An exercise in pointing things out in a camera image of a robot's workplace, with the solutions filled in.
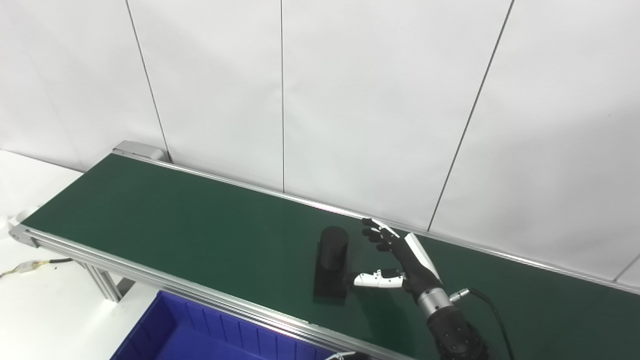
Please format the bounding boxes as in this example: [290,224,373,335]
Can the black cylinder-on-block part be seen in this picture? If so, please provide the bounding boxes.
[313,226,350,300]

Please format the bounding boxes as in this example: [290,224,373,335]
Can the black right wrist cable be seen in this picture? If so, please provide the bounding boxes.
[450,287,516,360]

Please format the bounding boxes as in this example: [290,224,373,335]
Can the yellow white floor cable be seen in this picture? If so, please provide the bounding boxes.
[0,257,75,279]

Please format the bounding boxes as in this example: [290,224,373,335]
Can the blue plastic bin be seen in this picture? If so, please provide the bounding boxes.
[110,290,341,360]

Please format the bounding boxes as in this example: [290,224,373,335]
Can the aluminium conveyor leg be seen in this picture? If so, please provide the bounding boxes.
[82,262,136,303]

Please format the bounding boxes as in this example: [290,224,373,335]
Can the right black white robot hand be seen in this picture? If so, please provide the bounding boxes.
[353,218,443,296]

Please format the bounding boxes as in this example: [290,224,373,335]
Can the green conveyor belt aluminium frame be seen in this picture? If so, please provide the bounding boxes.
[9,140,640,360]

